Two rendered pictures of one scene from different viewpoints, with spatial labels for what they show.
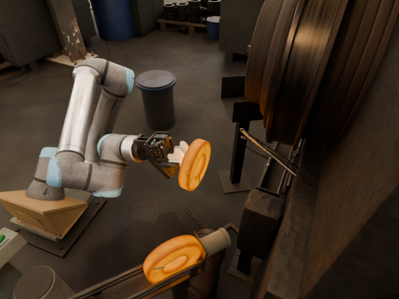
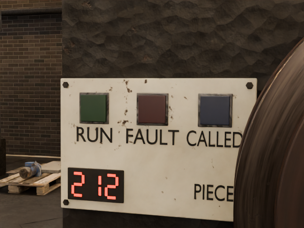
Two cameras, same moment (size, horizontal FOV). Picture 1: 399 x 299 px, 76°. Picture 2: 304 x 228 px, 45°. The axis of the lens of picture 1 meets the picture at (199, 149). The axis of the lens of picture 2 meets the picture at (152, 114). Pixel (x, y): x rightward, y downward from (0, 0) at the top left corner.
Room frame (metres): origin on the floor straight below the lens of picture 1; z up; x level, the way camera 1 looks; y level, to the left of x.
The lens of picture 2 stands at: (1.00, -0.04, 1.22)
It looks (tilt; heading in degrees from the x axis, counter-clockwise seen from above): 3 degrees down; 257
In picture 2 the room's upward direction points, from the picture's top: 1 degrees clockwise
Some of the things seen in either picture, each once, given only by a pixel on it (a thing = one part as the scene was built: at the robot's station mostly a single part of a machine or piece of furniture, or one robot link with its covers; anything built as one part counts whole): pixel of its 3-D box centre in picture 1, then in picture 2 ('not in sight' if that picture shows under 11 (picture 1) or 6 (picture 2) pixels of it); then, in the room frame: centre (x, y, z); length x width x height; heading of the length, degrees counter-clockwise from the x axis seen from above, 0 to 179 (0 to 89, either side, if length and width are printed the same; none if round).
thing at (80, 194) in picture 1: (54, 208); not in sight; (0.87, 0.86, 0.10); 0.32 x 0.32 x 0.04; 70
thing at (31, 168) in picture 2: not in sight; (34, 168); (1.38, -4.98, 0.25); 0.40 x 0.24 x 0.22; 64
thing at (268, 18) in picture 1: (269, 50); not in sight; (0.67, -0.18, 1.11); 0.28 x 0.06 x 0.28; 154
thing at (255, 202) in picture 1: (259, 226); not in sight; (0.41, -0.18, 0.68); 0.11 x 0.08 x 0.24; 64
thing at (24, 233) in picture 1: (57, 213); not in sight; (0.87, 0.86, 0.04); 0.40 x 0.40 x 0.08; 70
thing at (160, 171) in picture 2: not in sight; (153, 146); (0.88, -0.52, 1.15); 0.26 x 0.02 x 0.18; 154
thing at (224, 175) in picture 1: (239, 139); not in sight; (1.19, -0.25, 0.36); 0.26 x 0.20 x 0.72; 9
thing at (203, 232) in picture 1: (200, 284); not in sight; (0.39, -0.01, 0.27); 0.22 x 0.13 x 0.53; 154
